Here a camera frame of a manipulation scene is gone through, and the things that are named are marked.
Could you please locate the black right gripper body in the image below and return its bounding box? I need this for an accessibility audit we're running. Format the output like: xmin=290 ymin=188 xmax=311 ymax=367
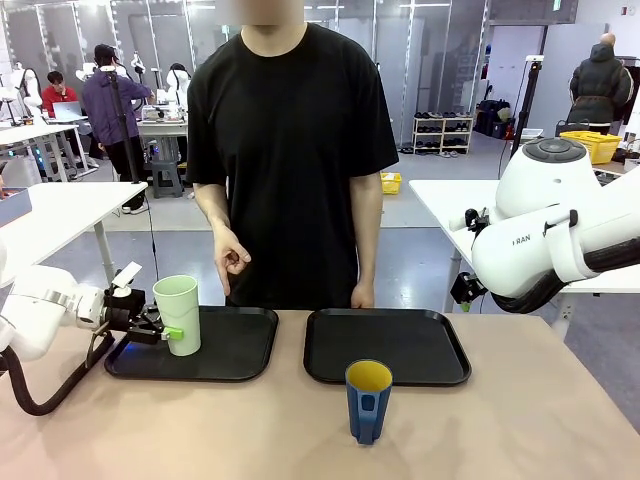
xmin=449 ymin=271 xmax=490 ymax=305

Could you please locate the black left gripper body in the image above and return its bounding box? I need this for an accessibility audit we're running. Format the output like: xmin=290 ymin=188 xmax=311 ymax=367
xmin=104 ymin=287 xmax=148 ymax=336

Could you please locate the pale green plastic cup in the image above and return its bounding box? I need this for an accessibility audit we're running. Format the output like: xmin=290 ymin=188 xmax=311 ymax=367
xmin=152 ymin=274 xmax=202 ymax=358

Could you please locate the person's left forearm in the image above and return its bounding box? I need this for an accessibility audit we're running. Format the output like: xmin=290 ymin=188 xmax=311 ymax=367
xmin=349 ymin=219 xmax=384 ymax=290

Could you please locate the person's right forearm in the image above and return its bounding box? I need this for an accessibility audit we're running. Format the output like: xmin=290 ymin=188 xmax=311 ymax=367
xmin=193 ymin=183 xmax=236 ymax=240

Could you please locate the person's right hand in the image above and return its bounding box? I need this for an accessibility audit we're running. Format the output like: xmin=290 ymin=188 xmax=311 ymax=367
xmin=212 ymin=226 xmax=252 ymax=297

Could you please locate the person's left hand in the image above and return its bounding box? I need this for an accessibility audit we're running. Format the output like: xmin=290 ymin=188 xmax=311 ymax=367
xmin=350 ymin=283 xmax=377 ymax=310

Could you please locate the black plastic tray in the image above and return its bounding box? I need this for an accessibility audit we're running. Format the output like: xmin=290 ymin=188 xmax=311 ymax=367
xmin=303 ymin=308 xmax=473 ymax=387
xmin=103 ymin=304 xmax=280 ymax=383

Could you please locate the white side table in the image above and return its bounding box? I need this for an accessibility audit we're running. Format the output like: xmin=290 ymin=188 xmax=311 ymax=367
xmin=408 ymin=178 xmax=640 ymax=341
xmin=0 ymin=180 xmax=150 ymax=289

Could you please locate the grey step stool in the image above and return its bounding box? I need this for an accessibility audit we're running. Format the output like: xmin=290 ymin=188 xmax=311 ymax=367
xmin=150 ymin=159 xmax=185 ymax=200

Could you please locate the blue cup yellow inside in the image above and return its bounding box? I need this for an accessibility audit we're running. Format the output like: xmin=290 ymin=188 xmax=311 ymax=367
xmin=344 ymin=359 xmax=394 ymax=446

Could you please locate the blue box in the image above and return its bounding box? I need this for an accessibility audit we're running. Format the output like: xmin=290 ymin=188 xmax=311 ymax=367
xmin=0 ymin=186 xmax=33 ymax=230

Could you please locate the white shoe rack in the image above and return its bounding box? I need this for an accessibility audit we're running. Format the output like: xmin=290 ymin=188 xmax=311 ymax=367
xmin=412 ymin=115 xmax=474 ymax=156

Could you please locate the black bags pile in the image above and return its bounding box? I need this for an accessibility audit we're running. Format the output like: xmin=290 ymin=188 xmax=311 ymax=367
xmin=473 ymin=98 xmax=517 ymax=140

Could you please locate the black tripod pole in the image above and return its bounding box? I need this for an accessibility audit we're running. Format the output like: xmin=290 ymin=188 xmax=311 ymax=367
xmin=98 ymin=65 xmax=146 ymax=202

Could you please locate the white background work table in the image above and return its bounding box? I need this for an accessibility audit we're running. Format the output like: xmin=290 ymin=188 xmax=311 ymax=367
xmin=0 ymin=121 xmax=99 ymax=184
xmin=137 ymin=104 xmax=194 ymax=182

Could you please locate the large yellow plastic basket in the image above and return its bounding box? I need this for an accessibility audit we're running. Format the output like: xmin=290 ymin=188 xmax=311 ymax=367
xmin=559 ymin=130 xmax=624 ymax=167

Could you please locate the person in purple jacket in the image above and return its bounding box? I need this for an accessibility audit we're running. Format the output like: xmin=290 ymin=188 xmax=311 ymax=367
xmin=81 ymin=43 xmax=154 ymax=215

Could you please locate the silver laptop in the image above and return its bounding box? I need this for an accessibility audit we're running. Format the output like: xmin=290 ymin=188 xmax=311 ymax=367
xmin=51 ymin=100 xmax=84 ymax=122

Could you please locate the person in black t-shirt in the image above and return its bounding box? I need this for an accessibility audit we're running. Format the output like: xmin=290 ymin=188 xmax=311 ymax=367
xmin=185 ymin=0 xmax=400 ymax=311

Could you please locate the person in red sweater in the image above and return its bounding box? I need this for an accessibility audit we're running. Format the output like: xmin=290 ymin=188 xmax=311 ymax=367
xmin=41 ymin=70 xmax=84 ymax=121

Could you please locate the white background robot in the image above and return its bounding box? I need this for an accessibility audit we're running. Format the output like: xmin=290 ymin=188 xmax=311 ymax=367
xmin=165 ymin=62 xmax=194 ymax=110
xmin=7 ymin=60 xmax=45 ymax=124

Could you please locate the bald man padded jacket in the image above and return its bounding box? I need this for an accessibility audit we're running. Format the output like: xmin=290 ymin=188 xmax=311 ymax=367
xmin=567 ymin=32 xmax=635 ymax=137

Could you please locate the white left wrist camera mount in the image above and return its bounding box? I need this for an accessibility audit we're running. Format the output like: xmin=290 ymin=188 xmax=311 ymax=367
xmin=109 ymin=261 xmax=143 ymax=292

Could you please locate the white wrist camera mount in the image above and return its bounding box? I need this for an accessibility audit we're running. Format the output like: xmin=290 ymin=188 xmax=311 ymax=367
xmin=447 ymin=206 xmax=497 ymax=235
xmin=109 ymin=261 xmax=143 ymax=292

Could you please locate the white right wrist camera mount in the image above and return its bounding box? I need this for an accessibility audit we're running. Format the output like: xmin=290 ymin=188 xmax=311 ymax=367
xmin=447 ymin=206 xmax=497 ymax=235

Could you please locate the black right arm cable sleeve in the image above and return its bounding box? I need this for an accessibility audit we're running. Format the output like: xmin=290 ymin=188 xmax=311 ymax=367
xmin=489 ymin=243 xmax=640 ymax=315

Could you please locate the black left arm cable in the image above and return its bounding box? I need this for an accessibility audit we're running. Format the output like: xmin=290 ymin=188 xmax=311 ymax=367
xmin=0 ymin=322 xmax=117 ymax=417

